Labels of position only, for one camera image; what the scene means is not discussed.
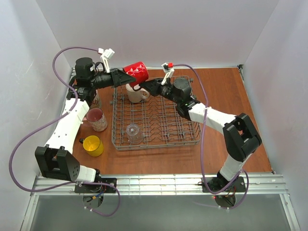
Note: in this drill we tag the aluminium frame rail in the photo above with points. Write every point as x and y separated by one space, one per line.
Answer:
164 184

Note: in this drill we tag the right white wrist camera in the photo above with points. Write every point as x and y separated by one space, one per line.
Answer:
168 70

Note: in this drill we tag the red mug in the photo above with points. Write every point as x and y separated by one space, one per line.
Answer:
139 71

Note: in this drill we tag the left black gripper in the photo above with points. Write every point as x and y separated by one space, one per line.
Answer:
115 78

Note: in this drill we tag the pink patterned mug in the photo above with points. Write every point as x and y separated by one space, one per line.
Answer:
96 118

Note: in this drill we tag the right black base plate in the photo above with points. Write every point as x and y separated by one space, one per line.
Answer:
215 184

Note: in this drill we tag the grey wire dish rack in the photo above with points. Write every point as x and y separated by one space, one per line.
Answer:
158 120

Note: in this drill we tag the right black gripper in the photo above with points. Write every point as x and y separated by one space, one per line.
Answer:
157 86

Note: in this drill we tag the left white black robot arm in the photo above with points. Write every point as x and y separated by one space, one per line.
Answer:
55 159

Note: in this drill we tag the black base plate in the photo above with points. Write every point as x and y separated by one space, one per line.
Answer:
96 185
215 184

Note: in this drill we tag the pale pink mug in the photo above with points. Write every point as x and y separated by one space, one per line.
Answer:
136 96

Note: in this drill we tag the clear glass cup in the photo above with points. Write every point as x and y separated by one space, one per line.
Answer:
135 133

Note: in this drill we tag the yellow mug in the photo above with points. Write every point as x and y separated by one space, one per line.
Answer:
92 145

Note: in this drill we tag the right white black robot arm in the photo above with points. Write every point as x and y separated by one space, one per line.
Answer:
240 135

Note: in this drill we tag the tall cream decorated mug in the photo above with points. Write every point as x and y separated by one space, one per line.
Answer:
96 103

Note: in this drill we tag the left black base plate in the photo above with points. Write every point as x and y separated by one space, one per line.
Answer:
96 185

